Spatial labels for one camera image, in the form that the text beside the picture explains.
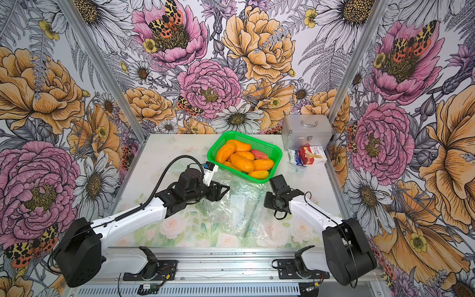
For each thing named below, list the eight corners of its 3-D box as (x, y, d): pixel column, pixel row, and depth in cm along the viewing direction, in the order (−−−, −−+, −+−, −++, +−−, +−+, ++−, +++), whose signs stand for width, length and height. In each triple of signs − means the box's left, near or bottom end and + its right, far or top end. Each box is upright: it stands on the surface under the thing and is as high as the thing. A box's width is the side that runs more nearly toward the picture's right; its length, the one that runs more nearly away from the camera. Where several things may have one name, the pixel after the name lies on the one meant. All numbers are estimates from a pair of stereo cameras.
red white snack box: (301, 165, 111) (303, 159, 107) (297, 149, 119) (299, 143, 115) (324, 165, 111) (327, 159, 107) (318, 149, 119) (321, 143, 115)
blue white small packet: (290, 166, 110) (291, 162, 107) (287, 152, 117) (288, 148, 114) (301, 166, 110) (302, 162, 107) (297, 152, 117) (299, 148, 114)
